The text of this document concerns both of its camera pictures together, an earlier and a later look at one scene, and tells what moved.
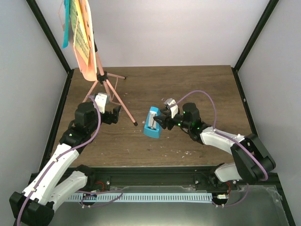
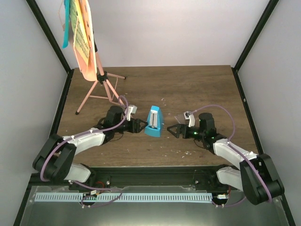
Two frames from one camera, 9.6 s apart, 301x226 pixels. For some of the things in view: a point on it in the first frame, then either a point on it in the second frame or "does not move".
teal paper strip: x=66 y=23 does not move
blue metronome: x=153 y=128 does not move
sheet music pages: x=80 y=38 does not move
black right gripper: x=165 y=120 -> x=178 y=129
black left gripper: x=109 y=120 -> x=137 y=125
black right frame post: x=252 y=39 does not move
